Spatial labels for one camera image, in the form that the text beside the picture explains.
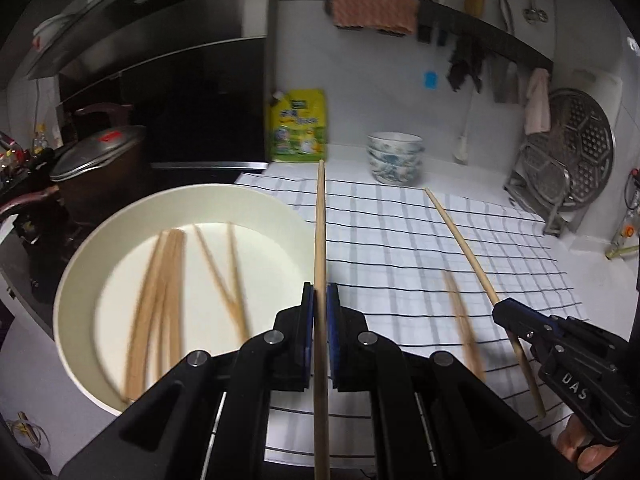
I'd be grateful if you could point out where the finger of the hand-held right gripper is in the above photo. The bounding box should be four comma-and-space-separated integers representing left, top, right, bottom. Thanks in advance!
502, 298, 568, 333
492, 305, 548, 362

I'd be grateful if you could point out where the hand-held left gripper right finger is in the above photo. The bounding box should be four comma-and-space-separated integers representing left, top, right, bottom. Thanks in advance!
327, 284, 581, 480

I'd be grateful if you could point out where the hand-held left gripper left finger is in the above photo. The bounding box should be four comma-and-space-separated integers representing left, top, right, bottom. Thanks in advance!
60, 282, 315, 480

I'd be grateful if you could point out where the wooden chopstick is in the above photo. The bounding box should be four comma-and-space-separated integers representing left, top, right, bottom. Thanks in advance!
424, 187, 547, 419
442, 269, 487, 383
313, 159, 332, 480

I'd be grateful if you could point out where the pile of wooden chopsticks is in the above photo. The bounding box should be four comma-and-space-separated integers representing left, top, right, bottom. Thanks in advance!
124, 222, 251, 403

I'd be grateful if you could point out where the large cream round basin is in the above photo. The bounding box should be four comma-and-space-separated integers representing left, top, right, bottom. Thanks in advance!
52, 183, 329, 417

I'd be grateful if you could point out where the person's right hand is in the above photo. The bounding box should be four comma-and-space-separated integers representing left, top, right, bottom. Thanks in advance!
554, 414, 618, 472

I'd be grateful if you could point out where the white black checked cloth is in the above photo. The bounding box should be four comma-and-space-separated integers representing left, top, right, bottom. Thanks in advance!
234, 171, 589, 467

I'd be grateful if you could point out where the orange capped bottle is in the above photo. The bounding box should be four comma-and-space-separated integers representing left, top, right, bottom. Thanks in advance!
606, 222, 640, 261

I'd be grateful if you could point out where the steel dish rack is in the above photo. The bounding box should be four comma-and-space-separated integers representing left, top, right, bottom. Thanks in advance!
502, 141, 577, 237

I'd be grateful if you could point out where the blue floral ceramic bowl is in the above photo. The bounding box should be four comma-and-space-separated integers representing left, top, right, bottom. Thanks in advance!
370, 157, 423, 185
368, 145, 425, 165
367, 131, 425, 150

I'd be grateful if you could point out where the perforated steel steamer plate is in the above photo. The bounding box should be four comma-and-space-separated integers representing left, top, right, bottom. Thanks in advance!
520, 88, 615, 212

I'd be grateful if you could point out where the yellow green seasoning pouch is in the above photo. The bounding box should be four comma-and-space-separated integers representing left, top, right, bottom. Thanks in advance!
269, 88, 329, 164

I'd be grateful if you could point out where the pink hanging cloth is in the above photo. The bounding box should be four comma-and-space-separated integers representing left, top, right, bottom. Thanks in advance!
523, 67, 551, 136

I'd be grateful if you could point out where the dark hanging cloth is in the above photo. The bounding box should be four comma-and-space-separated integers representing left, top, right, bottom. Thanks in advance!
446, 34, 484, 94

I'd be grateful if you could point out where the black kitchen appliance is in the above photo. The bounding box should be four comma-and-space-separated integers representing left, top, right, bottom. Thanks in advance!
24, 0, 272, 172

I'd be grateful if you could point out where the dark cooking pot with lid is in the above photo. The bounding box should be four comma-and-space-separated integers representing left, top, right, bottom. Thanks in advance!
0, 103, 135, 221

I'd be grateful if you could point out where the orange patterned cloth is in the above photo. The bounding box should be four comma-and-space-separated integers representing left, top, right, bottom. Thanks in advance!
332, 0, 419, 32

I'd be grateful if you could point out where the yellow capped condiment bottle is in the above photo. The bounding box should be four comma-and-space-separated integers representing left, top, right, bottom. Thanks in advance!
31, 122, 54, 155

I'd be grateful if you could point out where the white bowl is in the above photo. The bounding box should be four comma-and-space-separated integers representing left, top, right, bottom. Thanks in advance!
32, 12, 72, 42

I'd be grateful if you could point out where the white plug with cable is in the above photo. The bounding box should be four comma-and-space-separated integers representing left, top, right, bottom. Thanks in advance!
453, 91, 476, 164

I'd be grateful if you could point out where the black wall rail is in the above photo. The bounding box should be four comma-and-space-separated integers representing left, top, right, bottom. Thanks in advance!
324, 0, 555, 72

